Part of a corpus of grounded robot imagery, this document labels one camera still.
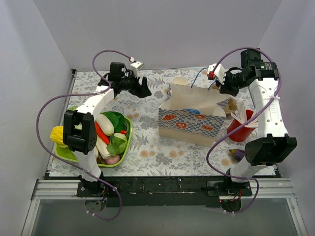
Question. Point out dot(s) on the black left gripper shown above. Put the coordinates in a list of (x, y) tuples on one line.
[(138, 86)]

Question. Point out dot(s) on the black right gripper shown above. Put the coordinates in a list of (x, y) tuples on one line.
[(226, 85)]

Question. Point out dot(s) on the blue checkered paper bag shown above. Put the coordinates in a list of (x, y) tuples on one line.
[(192, 114)]

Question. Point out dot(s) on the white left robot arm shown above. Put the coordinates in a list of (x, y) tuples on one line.
[(88, 132)]

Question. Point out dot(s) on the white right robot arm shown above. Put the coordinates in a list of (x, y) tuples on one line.
[(273, 143)]

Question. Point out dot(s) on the brown cardboard cup carrier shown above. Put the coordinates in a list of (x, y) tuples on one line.
[(231, 107)]

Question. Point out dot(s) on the green leafy vegetable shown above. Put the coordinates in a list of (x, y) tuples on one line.
[(117, 119)]

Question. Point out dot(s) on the white radish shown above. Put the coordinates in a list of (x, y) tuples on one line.
[(105, 125)]

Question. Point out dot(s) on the red plastic cup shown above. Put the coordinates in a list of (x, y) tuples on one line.
[(241, 134)]

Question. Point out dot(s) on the green cabbage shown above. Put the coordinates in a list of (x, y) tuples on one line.
[(118, 144)]

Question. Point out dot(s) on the red chili pepper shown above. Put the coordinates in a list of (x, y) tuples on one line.
[(101, 134)]

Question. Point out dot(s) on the green lettuce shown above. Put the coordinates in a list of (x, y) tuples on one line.
[(73, 108)]

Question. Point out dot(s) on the pink onion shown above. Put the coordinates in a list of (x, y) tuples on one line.
[(113, 160)]

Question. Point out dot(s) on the purple eggplant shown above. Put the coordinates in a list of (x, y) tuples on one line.
[(236, 154)]

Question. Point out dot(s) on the yellow corn toy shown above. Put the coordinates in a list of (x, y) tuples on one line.
[(57, 136)]

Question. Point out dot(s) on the green vegetable basket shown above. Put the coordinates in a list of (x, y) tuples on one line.
[(100, 151)]

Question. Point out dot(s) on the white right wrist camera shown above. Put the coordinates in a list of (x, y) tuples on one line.
[(216, 72)]

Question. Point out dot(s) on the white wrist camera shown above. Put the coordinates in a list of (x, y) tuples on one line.
[(216, 72), (135, 66)]

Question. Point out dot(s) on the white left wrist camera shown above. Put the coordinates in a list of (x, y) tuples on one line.
[(135, 66)]

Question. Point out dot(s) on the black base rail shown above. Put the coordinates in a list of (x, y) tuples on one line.
[(171, 191)]

